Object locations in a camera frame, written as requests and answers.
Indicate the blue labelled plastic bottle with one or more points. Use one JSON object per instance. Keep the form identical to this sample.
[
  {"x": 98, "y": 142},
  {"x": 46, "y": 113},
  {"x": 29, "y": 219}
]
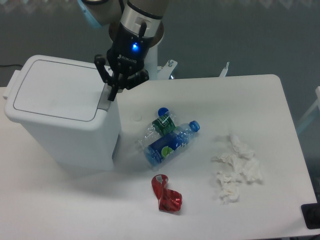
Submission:
[{"x": 172, "y": 142}]

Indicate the white bracket with bolt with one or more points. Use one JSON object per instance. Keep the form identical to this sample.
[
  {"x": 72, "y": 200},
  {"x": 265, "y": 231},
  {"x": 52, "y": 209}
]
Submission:
[{"x": 166, "y": 72}]

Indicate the black device at table edge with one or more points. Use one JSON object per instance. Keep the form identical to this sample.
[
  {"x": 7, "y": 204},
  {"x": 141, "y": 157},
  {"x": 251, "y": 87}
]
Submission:
[{"x": 311, "y": 215}]

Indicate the white clamp behind table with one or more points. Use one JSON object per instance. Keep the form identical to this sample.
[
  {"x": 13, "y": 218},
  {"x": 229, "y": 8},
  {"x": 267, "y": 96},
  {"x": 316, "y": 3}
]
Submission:
[{"x": 224, "y": 70}]

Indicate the white table hole plug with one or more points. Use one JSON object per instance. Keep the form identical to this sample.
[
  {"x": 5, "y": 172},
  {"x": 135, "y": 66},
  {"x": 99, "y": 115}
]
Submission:
[{"x": 136, "y": 117}]

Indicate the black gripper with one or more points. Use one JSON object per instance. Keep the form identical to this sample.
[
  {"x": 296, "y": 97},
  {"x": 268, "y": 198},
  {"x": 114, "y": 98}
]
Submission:
[{"x": 125, "y": 57}]

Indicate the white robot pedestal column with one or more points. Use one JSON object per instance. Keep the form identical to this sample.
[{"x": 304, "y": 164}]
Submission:
[{"x": 151, "y": 62}]

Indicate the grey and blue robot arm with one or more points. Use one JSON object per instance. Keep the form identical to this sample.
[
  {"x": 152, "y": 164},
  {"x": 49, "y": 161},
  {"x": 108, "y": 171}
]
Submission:
[{"x": 130, "y": 13}]

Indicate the clear bottle green label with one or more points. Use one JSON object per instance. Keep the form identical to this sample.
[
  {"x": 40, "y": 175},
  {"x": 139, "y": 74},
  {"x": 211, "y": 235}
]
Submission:
[{"x": 156, "y": 129}]

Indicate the white plastic trash can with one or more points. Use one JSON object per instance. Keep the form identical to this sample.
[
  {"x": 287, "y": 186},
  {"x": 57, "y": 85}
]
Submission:
[{"x": 64, "y": 105}]

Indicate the crushed red soda can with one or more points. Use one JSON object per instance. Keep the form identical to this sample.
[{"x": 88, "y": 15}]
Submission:
[{"x": 169, "y": 200}]

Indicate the crumpled white tissue paper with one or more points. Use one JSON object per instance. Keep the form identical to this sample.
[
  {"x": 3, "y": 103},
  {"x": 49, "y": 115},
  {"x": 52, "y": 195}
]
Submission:
[{"x": 243, "y": 168}]

